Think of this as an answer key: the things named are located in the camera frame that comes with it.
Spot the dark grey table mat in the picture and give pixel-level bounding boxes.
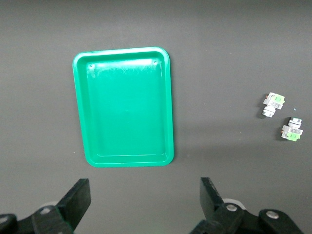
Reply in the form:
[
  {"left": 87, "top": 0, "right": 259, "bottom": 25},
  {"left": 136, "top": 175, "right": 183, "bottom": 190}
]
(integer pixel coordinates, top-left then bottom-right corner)
[{"left": 0, "top": 0, "right": 312, "bottom": 234}]

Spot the green push button switch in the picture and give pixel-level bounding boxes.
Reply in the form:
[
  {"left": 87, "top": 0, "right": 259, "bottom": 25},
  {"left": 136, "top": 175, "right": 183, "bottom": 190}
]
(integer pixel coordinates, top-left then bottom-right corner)
[
  {"left": 262, "top": 92, "right": 286, "bottom": 118},
  {"left": 279, "top": 117, "right": 304, "bottom": 142}
]

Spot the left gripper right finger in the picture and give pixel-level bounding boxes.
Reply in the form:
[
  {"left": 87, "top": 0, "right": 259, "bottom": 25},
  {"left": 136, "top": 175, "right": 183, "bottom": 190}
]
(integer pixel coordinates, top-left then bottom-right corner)
[{"left": 190, "top": 177, "right": 305, "bottom": 234}]

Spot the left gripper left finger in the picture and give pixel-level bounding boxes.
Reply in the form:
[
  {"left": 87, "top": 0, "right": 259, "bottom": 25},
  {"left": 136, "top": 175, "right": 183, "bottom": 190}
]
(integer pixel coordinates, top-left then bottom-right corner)
[{"left": 0, "top": 178, "right": 92, "bottom": 234}]

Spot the green plastic tray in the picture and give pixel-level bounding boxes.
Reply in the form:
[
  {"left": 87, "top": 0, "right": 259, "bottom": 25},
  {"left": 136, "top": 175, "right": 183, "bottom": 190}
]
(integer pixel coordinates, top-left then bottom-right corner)
[{"left": 72, "top": 46, "right": 175, "bottom": 168}]

